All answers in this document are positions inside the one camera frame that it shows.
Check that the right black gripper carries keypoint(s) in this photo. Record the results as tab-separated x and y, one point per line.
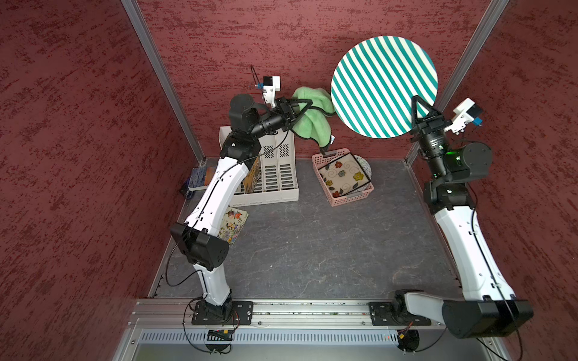
423	125

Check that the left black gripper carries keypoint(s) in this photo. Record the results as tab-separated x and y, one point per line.
284	107

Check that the green microfiber cloth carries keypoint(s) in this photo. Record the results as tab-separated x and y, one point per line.
314	125

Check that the green striped round plate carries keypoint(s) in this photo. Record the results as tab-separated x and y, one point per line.
373	85

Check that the square floral plate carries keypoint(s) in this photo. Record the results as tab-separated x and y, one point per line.
344	175

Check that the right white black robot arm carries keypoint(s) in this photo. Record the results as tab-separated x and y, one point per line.
489	307

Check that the round colourful speckled plate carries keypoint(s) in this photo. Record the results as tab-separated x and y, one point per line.
365	166

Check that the pink plastic basket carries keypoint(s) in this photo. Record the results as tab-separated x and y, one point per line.
318	160

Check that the white file organizer rack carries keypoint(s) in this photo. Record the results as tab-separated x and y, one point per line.
278	177

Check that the orange comic book in rack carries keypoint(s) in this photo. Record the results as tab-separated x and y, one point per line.
251	180

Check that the blue book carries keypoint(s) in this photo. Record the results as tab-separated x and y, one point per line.
201	177

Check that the floral picture book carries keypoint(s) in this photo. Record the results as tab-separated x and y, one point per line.
232	224

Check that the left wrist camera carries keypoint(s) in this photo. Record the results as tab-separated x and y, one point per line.
269	87

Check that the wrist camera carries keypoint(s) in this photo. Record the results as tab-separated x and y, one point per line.
467	112
269	87

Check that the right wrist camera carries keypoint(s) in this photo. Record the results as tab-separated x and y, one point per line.
467	112

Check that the right aluminium corner post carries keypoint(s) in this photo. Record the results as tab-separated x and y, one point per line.
487	23

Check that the aluminium corner post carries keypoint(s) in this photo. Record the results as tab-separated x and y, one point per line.
487	23
145	37

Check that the left aluminium corner post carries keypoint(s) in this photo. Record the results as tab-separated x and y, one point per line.
145	37

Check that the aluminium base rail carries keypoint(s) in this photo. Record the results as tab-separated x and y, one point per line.
265	314

